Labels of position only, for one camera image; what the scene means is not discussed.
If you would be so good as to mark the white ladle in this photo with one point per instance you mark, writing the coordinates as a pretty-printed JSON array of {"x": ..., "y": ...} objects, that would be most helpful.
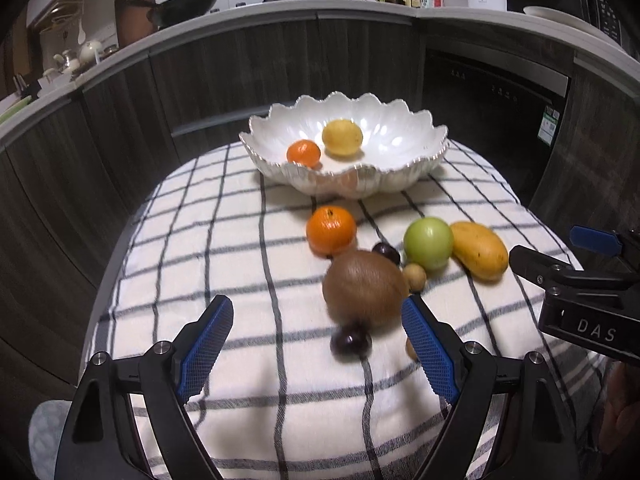
[{"x": 82, "y": 27}]

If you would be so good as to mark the copper pot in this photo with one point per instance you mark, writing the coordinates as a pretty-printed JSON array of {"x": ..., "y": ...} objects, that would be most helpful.
[{"x": 132, "y": 15}]

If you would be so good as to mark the dark plum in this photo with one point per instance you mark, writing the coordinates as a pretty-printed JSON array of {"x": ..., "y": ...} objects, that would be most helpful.
[
  {"x": 351, "y": 342},
  {"x": 389, "y": 251}
]

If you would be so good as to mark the metal teapot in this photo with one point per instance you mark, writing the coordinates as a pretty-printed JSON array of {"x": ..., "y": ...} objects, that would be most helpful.
[{"x": 66, "y": 61}]

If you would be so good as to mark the white plate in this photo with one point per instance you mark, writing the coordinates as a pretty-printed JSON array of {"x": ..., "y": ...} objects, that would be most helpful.
[{"x": 555, "y": 16}]

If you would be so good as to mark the black dishwasher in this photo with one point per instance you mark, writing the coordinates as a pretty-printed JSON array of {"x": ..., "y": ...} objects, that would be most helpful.
[{"x": 480, "y": 120}]

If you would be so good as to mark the small mandarin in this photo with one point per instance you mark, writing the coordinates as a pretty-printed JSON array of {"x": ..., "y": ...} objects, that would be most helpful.
[{"x": 303, "y": 153}]

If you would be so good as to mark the person's right forearm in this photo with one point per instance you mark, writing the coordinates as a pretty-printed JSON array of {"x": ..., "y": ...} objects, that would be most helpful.
[{"x": 627, "y": 410}]

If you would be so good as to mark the pale quilted fabric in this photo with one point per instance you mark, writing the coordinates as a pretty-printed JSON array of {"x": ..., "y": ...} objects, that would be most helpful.
[{"x": 47, "y": 435}]

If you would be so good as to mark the dark wood kitchen cabinets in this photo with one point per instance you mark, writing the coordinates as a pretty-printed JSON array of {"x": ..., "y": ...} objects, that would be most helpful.
[{"x": 200, "y": 75}]

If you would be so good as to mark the yellow lemon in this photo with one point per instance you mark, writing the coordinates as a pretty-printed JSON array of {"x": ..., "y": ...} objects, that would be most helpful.
[{"x": 342, "y": 137}]

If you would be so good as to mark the white scalloped bowl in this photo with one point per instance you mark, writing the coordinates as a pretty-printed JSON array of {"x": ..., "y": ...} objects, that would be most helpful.
[{"x": 390, "y": 125}]

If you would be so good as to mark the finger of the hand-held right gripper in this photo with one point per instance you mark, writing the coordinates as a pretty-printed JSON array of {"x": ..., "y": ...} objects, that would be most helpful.
[
  {"x": 595, "y": 240},
  {"x": 530, "y": 260}
]

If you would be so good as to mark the green apple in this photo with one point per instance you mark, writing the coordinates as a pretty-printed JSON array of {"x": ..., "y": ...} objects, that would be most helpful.
[{"x": 428, "y": 242}]

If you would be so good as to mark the white square container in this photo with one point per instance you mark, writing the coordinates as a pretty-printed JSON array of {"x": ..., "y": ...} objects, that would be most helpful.
[{"x": 486, "y": 1}]

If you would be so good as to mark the yellow mango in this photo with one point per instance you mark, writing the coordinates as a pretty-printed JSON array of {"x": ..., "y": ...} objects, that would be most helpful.
[{"x": 480, "y": 252}]

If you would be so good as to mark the tan longan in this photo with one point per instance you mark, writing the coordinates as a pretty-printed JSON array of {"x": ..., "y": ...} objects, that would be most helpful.
[
  {"x": 410, "y": 349},
  {"x": 415, "y": 276}
]

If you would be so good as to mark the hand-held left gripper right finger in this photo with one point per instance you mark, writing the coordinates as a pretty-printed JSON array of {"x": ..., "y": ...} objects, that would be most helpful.
[{"x": 430, "y": 355}]

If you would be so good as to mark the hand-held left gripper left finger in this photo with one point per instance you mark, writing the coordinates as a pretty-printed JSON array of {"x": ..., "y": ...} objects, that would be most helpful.
[{"x": 207, "y": 345}]

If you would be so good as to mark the brown kiwi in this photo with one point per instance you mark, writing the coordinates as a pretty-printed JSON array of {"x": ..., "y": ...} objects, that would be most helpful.
[{"x": 362, "y": 290}]

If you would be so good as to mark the green tray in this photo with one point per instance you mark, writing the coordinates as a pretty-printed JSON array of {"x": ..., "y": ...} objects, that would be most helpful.
[{"x": 15, "y": 107}]

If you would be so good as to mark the black wok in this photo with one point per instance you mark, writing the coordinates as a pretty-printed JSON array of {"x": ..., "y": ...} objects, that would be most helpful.
[{"x": 195, "y": 2}]

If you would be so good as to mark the large orange mandarin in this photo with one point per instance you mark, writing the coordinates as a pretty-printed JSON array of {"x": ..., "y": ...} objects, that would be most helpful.
[{"x": 331, "y": 230}]

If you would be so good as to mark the white checkered cloth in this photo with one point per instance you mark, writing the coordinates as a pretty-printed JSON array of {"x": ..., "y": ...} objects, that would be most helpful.
[{"x": 225, "y": 260}]

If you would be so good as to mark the green label sticker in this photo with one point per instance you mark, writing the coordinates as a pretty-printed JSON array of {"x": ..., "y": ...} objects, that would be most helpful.
[{"x": 548, "y": 125}]

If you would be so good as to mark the white teapot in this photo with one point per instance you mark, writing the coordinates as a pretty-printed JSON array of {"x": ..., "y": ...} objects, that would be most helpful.
[{"x": 91, "y": 50}]

